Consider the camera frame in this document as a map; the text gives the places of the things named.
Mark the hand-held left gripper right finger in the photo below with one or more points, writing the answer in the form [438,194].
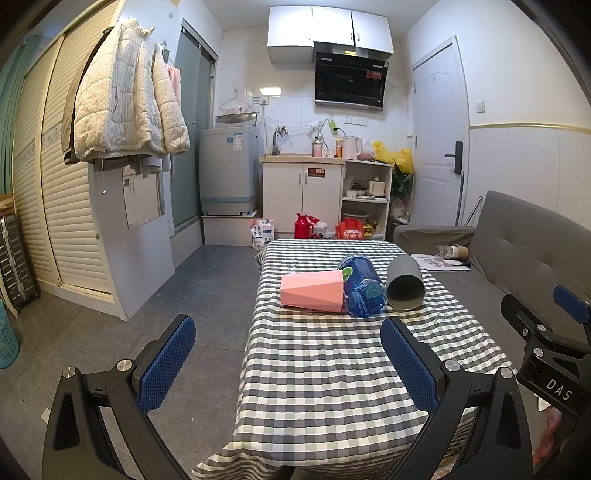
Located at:
[408,369]

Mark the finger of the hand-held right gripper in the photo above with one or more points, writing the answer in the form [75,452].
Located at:
[570,302]
[519,314]

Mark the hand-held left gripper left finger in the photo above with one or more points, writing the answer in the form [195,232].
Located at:
[170,364]

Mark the grey cup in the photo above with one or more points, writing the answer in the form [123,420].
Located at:
[401,277]

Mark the blue transparent cup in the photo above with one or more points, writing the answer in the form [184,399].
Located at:
[362,286]

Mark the pink faceted cup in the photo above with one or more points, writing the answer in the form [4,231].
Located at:
[311,290]

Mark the brown paper cup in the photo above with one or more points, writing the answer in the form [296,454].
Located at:
[461,251]

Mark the person's right hand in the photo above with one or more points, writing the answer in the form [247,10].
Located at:
[551,434]

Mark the grey sofa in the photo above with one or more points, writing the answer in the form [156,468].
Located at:
[508,240]

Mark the checkered tablecloth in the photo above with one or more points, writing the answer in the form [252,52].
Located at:
[323,369]

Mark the printed paper sheets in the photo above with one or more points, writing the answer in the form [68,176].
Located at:
[438,264]

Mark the glass jar on sofa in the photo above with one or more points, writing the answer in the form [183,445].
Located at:
[443,251]

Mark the mop stick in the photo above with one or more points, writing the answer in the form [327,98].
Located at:
[459,198]

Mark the white washer platform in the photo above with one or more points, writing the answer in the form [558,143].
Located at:
[228,228]

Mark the red plastic bag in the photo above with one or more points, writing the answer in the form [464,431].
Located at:
[350,229]

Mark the milk carton pack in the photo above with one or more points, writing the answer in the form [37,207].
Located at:
[262,233]

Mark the white plastic bag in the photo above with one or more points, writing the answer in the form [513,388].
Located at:
[324,230]

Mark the grey plastic basin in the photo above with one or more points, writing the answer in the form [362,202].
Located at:
[355,215]

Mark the teal perforated basket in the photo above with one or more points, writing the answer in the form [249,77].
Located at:
[7,337]

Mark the white open shelf unit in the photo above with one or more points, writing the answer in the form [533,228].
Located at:
[390,203]

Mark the green plant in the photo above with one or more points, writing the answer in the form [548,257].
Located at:
[401,187]

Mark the red thermos jug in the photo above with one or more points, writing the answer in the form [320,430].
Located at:
[302,226]

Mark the white pot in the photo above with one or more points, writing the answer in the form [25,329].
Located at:
[376,188]

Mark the stack of bowls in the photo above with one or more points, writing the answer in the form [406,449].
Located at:
[353,194]

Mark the grey suitcase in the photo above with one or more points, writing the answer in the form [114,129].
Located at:
[16,263]

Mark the white sink cabinet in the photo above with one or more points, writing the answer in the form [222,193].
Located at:
[300,203]

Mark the yellow plastic bag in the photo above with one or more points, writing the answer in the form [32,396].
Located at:
[397,157]

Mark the grey washing machine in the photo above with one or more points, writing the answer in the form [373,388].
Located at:
[228,170]

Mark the cream roller shutter wardrobe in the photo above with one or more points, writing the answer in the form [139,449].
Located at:
[51,194]

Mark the white door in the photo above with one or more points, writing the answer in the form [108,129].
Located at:
[436,120]

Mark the pink plastic bag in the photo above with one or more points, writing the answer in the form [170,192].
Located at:
[367,151]

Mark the white electric kettle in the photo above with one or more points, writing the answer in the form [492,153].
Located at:
[352,148]

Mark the orange bottle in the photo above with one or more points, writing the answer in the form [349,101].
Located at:
[339,148]

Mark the pink bottle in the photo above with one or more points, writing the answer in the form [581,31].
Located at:
[317,148]

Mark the metal faucet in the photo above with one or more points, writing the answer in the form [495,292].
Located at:
[276,141]

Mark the frosted glass door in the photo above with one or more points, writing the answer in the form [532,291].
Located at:
[187,115]

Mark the metal basin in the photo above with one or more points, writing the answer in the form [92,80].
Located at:
[235,119]

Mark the green power strip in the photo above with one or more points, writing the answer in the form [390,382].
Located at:
[331,125]

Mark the white puffy jacket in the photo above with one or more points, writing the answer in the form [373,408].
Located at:
[124,101]

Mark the pink hanging cloth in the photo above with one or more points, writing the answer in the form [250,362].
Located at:
[174,85]

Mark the black range hood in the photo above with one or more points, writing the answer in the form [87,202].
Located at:
[349,81]

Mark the wall mirror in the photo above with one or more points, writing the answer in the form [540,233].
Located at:
[143,198]

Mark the white light switch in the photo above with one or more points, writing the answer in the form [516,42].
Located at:
[479,106]

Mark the white wall outlets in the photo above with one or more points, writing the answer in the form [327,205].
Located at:
[355,120]

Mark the white wall cabinets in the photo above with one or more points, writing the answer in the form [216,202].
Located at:
[323,30]

